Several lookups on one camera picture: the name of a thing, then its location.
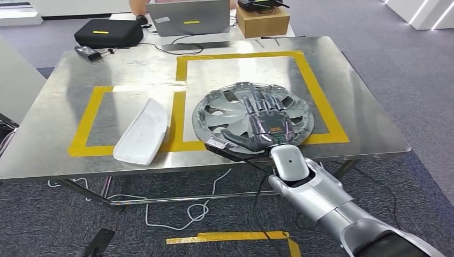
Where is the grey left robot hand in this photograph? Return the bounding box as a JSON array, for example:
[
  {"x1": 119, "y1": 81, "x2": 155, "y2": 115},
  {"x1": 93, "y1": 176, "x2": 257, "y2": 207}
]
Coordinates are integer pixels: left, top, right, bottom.
[{"x1": 75, "y1": 228, "x2": 116, "y2": 257}]

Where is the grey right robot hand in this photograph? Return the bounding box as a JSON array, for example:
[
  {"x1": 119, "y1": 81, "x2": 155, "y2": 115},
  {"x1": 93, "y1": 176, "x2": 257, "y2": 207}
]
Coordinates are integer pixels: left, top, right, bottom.
[{"x1": 220, "y1": 88, "x2": 296, "y2": 150}]

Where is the grey plastic wheel cover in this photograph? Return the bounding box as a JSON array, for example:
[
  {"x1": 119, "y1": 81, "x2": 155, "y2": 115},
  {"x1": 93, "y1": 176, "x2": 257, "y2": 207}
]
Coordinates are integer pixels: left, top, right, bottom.
[{"x1": 192, "y1": 81, "x2": 315, "y2": 157}]

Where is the stainless steel workbench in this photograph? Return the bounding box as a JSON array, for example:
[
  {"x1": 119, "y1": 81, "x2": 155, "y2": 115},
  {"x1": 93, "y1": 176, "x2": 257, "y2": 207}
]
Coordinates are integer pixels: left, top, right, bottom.
[{"x1": 0, "y1": 35, "x2": 412, "y2": 210}]

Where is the large yellow bench tape outline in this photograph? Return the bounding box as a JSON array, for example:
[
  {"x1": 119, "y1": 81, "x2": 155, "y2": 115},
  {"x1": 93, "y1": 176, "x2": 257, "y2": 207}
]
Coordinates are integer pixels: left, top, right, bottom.
[{"x1": 170, "y1": 50, "x2": 351, "y2": 153}]

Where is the brown cardboard box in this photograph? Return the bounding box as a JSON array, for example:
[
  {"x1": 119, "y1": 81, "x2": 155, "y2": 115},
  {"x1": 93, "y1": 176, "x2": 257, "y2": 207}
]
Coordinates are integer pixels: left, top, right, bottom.
[{"x1": 236, "y1": 5, "x2": 291, "y2": 39}]

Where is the white plastic cover panel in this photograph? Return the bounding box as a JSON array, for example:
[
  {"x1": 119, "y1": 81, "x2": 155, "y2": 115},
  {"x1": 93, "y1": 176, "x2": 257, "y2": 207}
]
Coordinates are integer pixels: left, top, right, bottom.
[{"x1": 112, "y1": 98, "x2": 169, "y2": 166}]

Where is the yellow floor tape outline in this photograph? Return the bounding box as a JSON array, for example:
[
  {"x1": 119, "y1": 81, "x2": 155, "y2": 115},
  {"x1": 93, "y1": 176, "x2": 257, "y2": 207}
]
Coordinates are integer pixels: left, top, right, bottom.
[{"x1": 165, "y1": 231, "x2": 302, "y2": 257}]

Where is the small yellow bench tape outline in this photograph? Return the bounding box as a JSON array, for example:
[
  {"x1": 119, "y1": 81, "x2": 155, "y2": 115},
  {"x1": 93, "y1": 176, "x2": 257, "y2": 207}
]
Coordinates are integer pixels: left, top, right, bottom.
[{"x1": 68, "y1": 85, "x2": 187, "y2": 158}]

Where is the grey laptop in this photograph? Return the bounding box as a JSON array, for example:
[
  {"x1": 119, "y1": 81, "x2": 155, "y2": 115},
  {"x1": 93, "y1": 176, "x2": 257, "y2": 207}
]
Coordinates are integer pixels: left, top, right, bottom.
[{"x1": 146, "y1": 0, "x2": 231, "y2": 37}]

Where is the person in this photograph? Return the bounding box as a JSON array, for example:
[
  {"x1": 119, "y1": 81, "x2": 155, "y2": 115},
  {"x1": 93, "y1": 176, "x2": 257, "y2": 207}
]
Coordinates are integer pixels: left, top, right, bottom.
[{"x1": 128, "y1": 0, "x2": 238, "y2": 17}]

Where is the black power adapter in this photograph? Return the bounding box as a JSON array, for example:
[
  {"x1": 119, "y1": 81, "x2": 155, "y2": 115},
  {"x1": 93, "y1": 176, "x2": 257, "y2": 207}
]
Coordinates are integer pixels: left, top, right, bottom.
[{"x1": 74, "y1": 46, "x2": 103, "y2": 62}]

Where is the black carry case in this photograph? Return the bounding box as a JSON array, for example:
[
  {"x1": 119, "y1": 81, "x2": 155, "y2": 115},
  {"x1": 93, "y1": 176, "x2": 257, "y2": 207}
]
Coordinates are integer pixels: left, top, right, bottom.
[{"x1": 73, "y1": 18, "x2": 145, "y2": 50}]

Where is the black camera bracket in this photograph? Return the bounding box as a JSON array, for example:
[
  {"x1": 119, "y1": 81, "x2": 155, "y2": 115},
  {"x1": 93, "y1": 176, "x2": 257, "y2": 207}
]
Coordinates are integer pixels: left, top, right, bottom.
[{"x1": 205, "y1": 141, "x2": 274, "y2": 164}]

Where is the white looped floor cable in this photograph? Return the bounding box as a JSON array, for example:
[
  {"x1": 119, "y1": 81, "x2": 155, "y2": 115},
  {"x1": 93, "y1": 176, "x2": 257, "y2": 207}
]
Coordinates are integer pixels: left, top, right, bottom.
[{"x1": 47, "y1": 168, "x2": 233, "y2": 232}]

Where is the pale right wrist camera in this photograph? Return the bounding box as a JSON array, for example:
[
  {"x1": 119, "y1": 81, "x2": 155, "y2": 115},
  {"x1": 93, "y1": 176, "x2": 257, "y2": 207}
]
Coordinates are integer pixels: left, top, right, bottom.
[{"x1": 205, "y1": 137, "x2": 229, "y2": 150}]

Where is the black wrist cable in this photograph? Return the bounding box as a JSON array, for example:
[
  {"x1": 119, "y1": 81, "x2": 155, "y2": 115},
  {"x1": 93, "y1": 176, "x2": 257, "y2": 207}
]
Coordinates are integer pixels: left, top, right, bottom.
[{"x1": 245, "y1": 157, "x2": 284, "y2": 257}]

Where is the black wireless router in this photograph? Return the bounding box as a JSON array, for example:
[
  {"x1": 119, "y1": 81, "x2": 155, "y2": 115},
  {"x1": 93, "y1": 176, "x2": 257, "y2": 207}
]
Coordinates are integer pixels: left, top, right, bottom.
[{"x1": 237, "y1": 0, "x2": 291, "y2": 11}]

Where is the black floor cable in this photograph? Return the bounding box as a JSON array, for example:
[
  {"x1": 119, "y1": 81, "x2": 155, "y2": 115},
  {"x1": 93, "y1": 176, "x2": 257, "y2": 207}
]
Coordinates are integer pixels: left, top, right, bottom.
[{"x1": 353, "y1": 165, "x2": 402, "y2": 231}]

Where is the black adapter cable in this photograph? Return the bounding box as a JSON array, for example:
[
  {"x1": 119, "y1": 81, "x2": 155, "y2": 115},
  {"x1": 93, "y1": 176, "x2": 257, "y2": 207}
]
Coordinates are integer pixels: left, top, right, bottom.
[{"x1": 99, "y1": 32, "x2": 231, "y2": 57}]

